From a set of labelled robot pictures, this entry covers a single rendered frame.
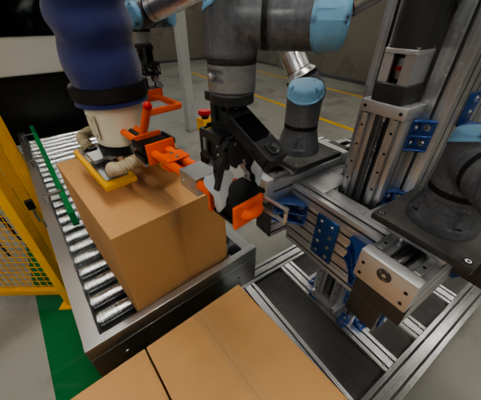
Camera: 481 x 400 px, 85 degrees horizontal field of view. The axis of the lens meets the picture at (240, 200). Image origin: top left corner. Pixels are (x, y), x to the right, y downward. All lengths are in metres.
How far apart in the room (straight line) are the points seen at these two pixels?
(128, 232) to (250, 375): 0.57
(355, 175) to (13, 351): 1.88
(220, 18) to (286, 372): 0.92
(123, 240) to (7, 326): 1.38
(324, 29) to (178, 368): 0.94
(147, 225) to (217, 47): 0.56
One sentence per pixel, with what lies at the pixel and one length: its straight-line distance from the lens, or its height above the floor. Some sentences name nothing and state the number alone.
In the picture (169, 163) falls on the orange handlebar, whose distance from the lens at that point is 0.66.
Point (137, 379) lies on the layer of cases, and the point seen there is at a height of 0.54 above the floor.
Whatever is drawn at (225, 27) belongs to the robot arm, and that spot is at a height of 1.43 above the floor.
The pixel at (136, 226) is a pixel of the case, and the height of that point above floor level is 0.95.
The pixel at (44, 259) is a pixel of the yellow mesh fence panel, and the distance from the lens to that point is 1.71.
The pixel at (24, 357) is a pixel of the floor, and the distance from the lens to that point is 1.93.
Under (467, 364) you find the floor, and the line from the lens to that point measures 1.94.
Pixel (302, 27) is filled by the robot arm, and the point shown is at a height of 1.43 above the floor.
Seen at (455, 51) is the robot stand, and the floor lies 1.38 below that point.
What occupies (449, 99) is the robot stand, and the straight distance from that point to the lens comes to 0.87.
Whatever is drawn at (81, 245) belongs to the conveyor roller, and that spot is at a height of 0.54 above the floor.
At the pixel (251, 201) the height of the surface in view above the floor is 1.16.
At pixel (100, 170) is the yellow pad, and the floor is 1.03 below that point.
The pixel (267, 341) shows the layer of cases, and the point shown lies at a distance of 1.01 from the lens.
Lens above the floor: 1.45
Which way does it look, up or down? 36 degrees down
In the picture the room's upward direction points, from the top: straight up
